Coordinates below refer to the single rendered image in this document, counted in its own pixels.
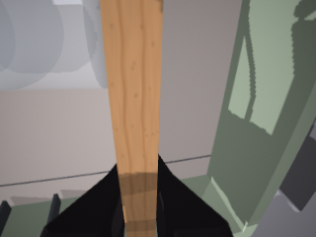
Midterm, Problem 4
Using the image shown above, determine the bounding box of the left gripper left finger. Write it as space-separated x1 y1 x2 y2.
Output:
40 163 125 237

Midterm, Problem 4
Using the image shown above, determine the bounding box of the wooden shelf board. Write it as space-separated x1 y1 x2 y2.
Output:
100 0 163 237

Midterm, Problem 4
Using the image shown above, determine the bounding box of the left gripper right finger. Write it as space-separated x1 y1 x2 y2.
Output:
156 154 233 237

